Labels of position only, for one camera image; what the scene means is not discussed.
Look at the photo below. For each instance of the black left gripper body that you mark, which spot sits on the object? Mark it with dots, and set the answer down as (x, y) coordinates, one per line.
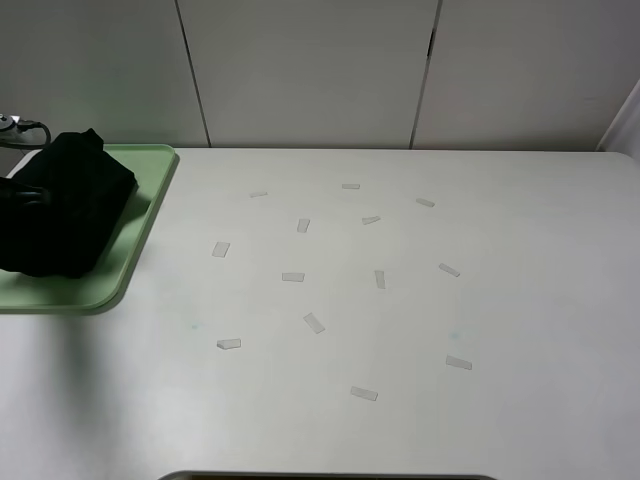
(16, 193)

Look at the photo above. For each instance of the black short sleeve t-shirt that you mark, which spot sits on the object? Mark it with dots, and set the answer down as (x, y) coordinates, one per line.
(89, 191)

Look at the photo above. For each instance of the light green plastic tray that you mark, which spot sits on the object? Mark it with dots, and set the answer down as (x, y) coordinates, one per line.
(153, 166)

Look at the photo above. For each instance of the clear tape piece lower left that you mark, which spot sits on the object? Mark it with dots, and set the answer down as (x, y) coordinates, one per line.
(229, 344)

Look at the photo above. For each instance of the clear tape piece lower middle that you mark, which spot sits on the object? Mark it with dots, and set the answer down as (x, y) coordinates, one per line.
(293, 276)

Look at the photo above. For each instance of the clear tape piece by shirt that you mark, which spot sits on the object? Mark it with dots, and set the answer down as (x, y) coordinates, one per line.
(314, 324)

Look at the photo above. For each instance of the clear tape piece centre right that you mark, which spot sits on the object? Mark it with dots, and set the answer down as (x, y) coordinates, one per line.
(370, 220)

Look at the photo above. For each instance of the clear tape piece far right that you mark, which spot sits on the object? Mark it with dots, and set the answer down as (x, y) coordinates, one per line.
(425, 202)

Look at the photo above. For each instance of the clear tape piece bottom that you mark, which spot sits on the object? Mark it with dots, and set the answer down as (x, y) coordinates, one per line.
(365, 394)

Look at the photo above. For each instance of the clear tape piece lower right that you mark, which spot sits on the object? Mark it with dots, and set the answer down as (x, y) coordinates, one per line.
(458, 363)

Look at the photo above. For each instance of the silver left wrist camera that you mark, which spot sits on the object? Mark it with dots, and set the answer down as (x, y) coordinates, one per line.
(10, 123)

